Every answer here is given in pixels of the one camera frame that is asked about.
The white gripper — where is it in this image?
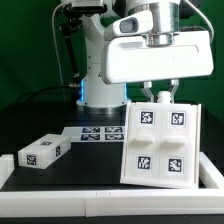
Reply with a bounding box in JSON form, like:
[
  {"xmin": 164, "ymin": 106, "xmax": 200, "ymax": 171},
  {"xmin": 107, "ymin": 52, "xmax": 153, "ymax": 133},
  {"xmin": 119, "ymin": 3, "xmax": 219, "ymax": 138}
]
[{"xmin": 101, "ymin": 31, "xmax": 214, "ymax": 102}]

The white cabinet body frame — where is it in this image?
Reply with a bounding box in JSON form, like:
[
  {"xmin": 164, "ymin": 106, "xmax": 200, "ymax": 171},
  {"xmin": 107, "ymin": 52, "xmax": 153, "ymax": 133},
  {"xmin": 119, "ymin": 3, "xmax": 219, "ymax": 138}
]
[{"xmin": 120, "ymin": 91, "xmax": 201, "ymax": 189}]

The white hanging cable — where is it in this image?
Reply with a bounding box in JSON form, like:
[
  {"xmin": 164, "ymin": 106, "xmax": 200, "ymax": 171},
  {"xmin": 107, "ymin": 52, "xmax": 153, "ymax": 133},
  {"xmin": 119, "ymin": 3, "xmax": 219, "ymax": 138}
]
[{"xmin": 50, "ymin": 2, "xmax": 72, "ymax": 102}]

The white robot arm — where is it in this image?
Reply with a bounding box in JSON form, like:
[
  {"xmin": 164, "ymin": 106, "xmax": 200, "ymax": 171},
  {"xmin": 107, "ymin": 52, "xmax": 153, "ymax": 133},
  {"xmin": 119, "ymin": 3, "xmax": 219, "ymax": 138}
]
[{"xmin": 61, "ymin": 0, "xmax": 214, "ymax": 112}]

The black cable on table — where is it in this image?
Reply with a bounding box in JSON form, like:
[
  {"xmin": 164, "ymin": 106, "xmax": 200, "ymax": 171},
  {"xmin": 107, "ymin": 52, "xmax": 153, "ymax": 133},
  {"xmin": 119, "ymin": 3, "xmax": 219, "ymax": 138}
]
[{"xmin": 15, "ymin": 83, "xmax": 83, "ymax": 103}]

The white left corner rail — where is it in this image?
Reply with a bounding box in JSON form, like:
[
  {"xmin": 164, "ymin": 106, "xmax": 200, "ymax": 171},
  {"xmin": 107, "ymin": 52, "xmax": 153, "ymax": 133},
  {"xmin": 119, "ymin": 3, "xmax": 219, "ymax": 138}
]
[{"xmin": 0, "ymin": 154, "xmax": 14, "ymax": 189}]

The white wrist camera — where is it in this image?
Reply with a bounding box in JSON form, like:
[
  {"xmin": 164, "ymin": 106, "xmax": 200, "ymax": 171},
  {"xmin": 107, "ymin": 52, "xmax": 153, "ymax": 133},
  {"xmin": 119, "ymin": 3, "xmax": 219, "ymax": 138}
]
[{"xmin": 104, "ymin": 10, "xmax": 153, "ymax": 41}]

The white table border rail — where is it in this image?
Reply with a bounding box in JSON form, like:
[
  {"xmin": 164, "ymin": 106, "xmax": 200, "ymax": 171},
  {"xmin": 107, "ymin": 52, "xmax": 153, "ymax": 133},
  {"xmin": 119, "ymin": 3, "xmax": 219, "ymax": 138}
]
[{"xmin": 0, "ymin": 154, "xmax": 224, "ymax": 218}]

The white cabinet top block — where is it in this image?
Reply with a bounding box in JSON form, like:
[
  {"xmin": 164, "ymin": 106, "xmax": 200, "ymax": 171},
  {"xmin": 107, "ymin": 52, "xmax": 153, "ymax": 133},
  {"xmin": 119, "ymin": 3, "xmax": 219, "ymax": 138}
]
[{"xmin": 18, "ymin": 134, "xmax": 71, "ymax": 169}]

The white fiducial marker sheet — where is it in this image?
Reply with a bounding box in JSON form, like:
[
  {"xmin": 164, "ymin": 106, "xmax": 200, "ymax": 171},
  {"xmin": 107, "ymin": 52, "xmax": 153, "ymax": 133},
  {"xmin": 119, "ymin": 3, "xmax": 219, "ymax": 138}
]
[{"xmin": 62, "ymin": 126, "xmax": 124, "ymax": 142}]

